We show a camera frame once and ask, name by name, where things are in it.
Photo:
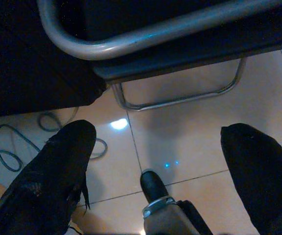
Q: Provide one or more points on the chrome tube chair black seat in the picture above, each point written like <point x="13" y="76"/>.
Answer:
<point x="86" y="49"/>

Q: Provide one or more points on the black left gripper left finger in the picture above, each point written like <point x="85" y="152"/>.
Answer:
<point x="45" y="183"/>

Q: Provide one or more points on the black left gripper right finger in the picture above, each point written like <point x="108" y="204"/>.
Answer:
<point x="265" y="176"/>

